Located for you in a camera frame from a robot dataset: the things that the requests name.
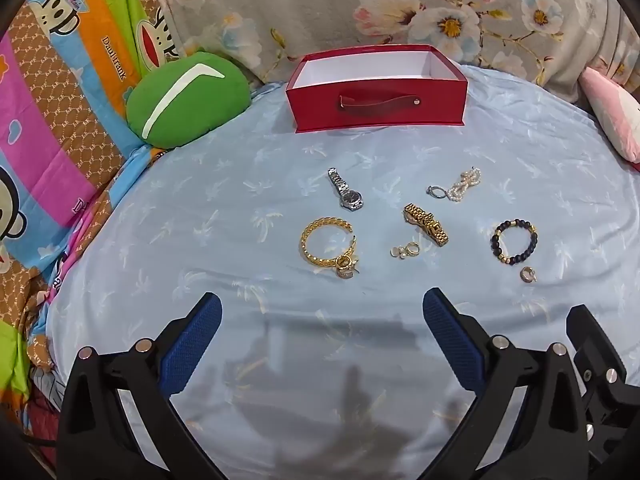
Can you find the red cardboard box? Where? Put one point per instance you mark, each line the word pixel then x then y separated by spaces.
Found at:
pixel 380 105

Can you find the gold watch band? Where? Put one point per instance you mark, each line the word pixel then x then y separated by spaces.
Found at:
pixel 429 225

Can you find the grey floral blanket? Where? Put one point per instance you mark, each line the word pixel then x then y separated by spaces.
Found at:
pixel 320 5

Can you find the pink plush pillow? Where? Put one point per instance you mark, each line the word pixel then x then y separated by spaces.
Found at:
pixel 612 110

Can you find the colourful cartoon blanket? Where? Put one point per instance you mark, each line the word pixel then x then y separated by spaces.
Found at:
pixel 60 125

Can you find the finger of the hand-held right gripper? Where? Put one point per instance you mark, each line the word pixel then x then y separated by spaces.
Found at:
pixel 592 332
pixel 607 400

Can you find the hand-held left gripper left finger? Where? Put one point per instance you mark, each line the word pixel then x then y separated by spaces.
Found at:
pixel 192 340

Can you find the silver wristwatch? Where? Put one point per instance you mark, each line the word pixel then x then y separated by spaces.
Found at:
pixel 346 191

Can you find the green pillow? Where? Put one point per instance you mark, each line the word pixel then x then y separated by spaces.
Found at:
pixel 190 105

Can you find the small gold hoop earring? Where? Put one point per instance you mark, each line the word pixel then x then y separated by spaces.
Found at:
pixel 526 275

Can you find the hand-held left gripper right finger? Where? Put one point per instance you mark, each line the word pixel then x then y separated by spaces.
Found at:
pixel 452 335

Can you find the gold pearl earring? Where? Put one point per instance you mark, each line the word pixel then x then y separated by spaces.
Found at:
pixel 397 252

